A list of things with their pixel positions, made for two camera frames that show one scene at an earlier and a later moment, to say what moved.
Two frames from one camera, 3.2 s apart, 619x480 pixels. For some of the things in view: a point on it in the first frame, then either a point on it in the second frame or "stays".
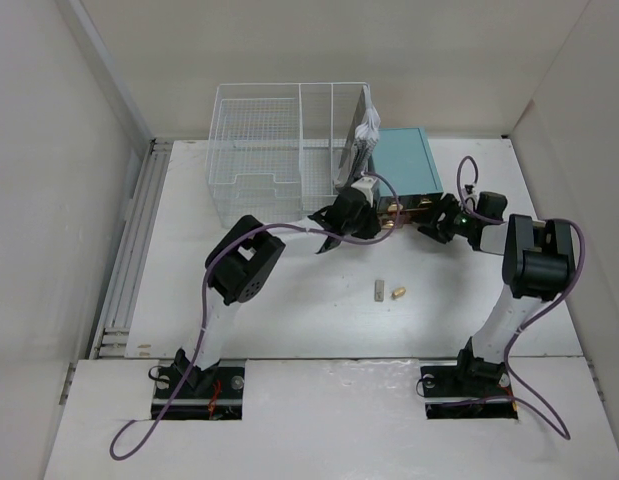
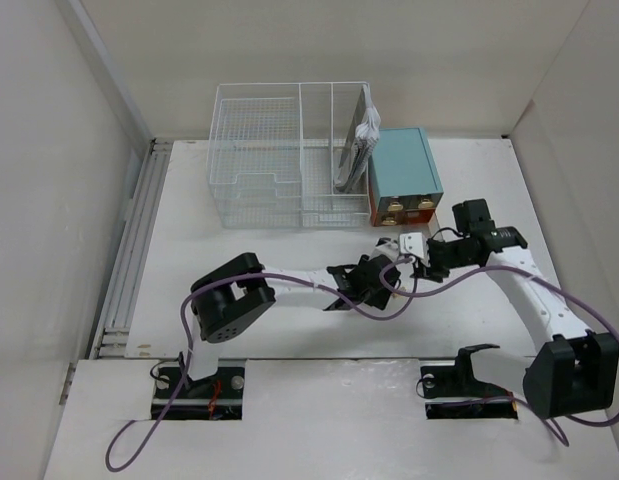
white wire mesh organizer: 275,150 stays
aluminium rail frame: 113,336 stays
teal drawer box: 405,160 stays
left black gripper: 371,227 → 378,299
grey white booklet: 362,140 stays
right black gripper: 439,231 → 431,272
